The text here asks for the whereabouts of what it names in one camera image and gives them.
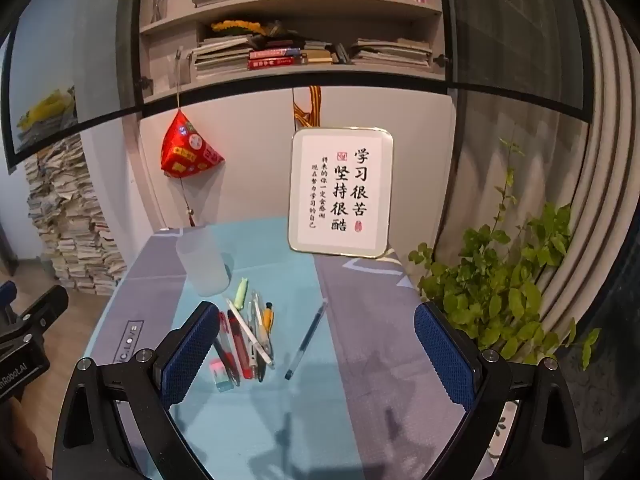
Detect glass cabinet door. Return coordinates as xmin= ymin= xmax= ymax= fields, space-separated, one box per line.
xmin=0 ymin=0 xmax=146 ymax=171
xmin=440 ymin=0 xmax=591 ymax=123

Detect grey wall bookshelf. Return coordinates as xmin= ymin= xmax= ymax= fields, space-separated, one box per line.
xmin=117 ymin=0 xmax=456 ymax=106

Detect pink green eraser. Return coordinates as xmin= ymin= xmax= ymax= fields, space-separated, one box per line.
xmin=209 ymin=358 xmax=236 ymax=392

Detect green potted plant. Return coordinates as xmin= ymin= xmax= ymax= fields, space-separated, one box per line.
xmin=407 ymin=137 xmax=603 ymax=371

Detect wide stack of magazines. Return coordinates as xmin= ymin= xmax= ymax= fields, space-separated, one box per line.
xmin=350 ymin=37 xmax=433 ymax=68

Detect yellow black pen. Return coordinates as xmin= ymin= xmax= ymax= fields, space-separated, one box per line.
xmin=257 ymin=302 xmax=275 ymax=383

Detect white pen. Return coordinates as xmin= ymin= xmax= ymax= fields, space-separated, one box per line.
xmin=226 ymin=298 xmax=275 ymax=365

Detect framed calligraphy sign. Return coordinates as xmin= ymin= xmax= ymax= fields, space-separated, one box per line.
xmin=287 ymin=126 xmax=395 ymax=259

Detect dark blue gel pen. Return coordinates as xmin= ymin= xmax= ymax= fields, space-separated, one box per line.
xmin=284 ymin=300 xmax=328 ymax=381

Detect white patterned floor rug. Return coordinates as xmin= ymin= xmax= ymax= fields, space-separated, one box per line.
xmin=477 ymin=405 xmax=518 ymax=478

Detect red pyramid hanging ornament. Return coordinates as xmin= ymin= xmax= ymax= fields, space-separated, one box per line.
xmin=159 ymin=50 xmax=226 ymax=228

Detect yellow flower ornament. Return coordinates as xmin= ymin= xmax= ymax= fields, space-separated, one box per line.
xmin=210 ymin=19 xmax=261 ymax=36

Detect clear pen red cap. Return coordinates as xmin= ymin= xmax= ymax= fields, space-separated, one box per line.
xmin=218 ymin=312 xmax=241 ymax=387

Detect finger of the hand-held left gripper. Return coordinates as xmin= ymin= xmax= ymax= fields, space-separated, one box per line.
xmin=16 ymin=285 xmax=69 ymax=337

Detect beige striped curtain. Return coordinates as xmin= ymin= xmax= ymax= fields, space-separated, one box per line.
xmin=537 ymin=0 xmax=633 ymax=321

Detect red hardcover books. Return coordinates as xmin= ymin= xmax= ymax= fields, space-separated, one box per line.
xmin=247 ymin=47 xmax=308 ymax=71

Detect tall pile of worn books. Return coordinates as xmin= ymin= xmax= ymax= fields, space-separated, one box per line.
xmin=25 ymin=135 xmax=126 ymax=296

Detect translucent plastic cup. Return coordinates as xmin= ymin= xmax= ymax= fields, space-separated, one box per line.
xmin=175 ymin=227 xmax=231 ymax=297

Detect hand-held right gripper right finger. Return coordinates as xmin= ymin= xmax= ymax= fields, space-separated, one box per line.
xmin=413 ymin=301 xmax=586 ymax=480

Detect stack of grey magazines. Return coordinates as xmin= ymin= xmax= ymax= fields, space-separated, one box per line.
xmin=192 ymin=35 xmax=251 ymax=78

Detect small stack of books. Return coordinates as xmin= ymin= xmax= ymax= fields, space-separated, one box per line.
xmin=302 ymin=40 xmax=351 ymax=65

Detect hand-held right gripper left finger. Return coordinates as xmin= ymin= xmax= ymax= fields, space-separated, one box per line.
xmin=52 ymin=301 xmax=222 ymax=480

